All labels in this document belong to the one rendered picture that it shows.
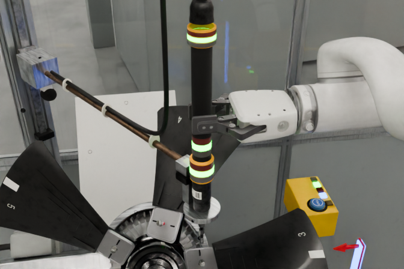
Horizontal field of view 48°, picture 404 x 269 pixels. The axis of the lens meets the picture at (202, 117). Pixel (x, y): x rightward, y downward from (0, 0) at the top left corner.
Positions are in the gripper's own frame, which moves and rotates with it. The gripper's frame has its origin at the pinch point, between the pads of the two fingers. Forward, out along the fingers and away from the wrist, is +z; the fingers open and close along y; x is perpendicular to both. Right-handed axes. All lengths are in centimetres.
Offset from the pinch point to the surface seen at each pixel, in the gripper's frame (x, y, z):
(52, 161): -13.3, 10.2, 27.6
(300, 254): -34.5, -1.4, -20.5
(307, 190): -46, 31, -35
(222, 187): -75, 70, -19
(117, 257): -33.8, 3.2, 17.1
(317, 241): -33.9, 1.0, -25.0
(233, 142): -13.6, 11.5, -8.4
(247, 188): -77, 70, -29
